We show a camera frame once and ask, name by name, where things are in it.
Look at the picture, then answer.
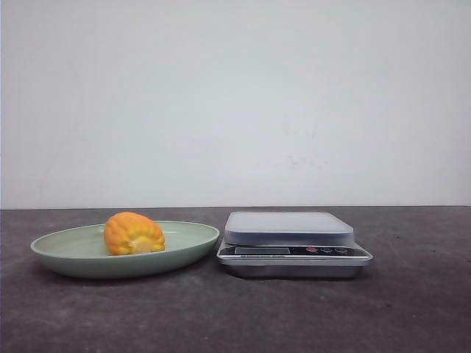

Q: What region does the yellow corn cob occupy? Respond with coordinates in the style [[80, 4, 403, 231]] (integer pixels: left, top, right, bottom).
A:
[[103, 212, 166, 255]]

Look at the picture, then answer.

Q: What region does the silver digital kitchen scale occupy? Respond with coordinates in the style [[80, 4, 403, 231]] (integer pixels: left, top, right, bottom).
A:
[[216, 211, 373, 278]]

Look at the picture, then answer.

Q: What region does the pale green oval plate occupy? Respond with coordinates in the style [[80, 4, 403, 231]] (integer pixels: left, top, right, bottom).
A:
[[30, 220, 219, 279]]

